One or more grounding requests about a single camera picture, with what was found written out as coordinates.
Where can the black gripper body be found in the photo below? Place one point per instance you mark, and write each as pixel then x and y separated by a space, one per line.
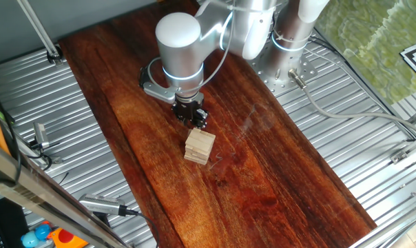
pixel 189 106

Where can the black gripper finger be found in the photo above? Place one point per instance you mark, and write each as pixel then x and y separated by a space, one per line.
pixel 182 120
pixel 201 118

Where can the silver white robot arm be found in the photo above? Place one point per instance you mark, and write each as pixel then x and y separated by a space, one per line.
pixel 180 51

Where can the reddish brown wooden board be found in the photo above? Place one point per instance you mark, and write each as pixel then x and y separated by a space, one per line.
pixel 263 172

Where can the black pole clamp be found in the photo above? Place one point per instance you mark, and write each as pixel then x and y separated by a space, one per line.
pixel 54 56

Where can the orange emergency stop box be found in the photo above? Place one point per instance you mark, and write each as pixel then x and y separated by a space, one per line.
pixel 65 237

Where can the silver support pole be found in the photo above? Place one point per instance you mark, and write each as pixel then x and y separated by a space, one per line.
pixel 35 24

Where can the blue plastic toy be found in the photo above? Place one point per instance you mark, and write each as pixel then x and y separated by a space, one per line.
pixel 42 232

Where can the green marbled panel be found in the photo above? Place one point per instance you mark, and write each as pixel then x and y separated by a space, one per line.
pixel 366 34

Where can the black device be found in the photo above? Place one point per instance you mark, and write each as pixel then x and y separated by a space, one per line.
pixel 11 220

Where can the silver camera mounting bracket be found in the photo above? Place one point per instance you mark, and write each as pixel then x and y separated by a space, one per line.
pixel 159 93

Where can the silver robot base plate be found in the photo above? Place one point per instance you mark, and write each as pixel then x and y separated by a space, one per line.
pixel 279 87

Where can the silver depth camera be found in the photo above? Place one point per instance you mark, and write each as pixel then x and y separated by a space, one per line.
pixel 101 204
pixel 41 134

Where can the metal frame beam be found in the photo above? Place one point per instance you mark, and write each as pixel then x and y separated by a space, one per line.
pixel 39 196

